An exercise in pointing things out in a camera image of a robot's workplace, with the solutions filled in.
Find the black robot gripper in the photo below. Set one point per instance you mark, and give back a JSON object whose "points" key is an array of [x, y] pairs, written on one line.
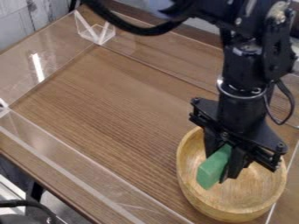
{"points": [[236, 128]]}

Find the green rectangular block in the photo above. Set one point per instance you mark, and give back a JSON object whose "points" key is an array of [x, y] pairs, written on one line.
{"points": [[212, 168]]}

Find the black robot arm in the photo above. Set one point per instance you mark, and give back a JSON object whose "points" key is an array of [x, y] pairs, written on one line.
{"points": [[260, 57]]}

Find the brown wooden bowl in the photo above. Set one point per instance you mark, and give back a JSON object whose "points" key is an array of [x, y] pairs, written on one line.
{"points": [[234, 189]]}

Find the black metal table leg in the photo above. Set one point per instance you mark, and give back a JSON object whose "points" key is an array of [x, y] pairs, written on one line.
{"points": [[35, 191]]}

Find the clear acrylic corner bracket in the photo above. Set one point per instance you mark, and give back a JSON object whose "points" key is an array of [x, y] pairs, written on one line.
{"points": [[99, 34]]}

